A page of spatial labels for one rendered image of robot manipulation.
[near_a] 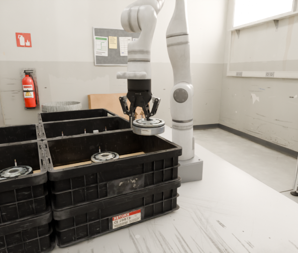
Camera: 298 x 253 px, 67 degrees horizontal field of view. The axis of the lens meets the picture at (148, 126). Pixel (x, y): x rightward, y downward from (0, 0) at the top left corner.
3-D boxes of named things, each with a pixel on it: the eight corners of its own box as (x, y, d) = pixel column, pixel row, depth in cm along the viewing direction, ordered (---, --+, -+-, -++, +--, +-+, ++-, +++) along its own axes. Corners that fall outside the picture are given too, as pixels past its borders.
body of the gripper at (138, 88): (156, 76, 72) (155, 105, 74) (131, 76, 75) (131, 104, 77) (147, 77, 65) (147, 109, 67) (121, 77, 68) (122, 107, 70)
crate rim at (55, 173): (143, 132, 98) (143, 127, 97) (184, 155, 72) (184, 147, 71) (42, 146, 80) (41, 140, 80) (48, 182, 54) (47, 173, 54)
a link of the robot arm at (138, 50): (159, 61, 70) (134, 61, 73) (160, 7, 66) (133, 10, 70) (150, 60, 63) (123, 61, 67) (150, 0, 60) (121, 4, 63)
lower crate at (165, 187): (143, 176, 103) (143, 151, 100) (182, 211, 77) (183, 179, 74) (48, 198, 85) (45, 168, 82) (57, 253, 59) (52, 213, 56)
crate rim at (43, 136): (119, 120, 124) (119, 115, 123) (143, 132, 98) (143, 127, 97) (39, 128, 106) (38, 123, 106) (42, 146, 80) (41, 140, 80)
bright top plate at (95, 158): (112, 151, 90) (112, 149, 90) (123, 159, 82) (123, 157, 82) (87, 156, 85) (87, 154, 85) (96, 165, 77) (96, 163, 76)
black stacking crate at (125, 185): (143, 153, 100) (143, 129, 97) (182, 182, 74) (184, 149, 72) (46, 171, 82) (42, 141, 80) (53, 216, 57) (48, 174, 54)
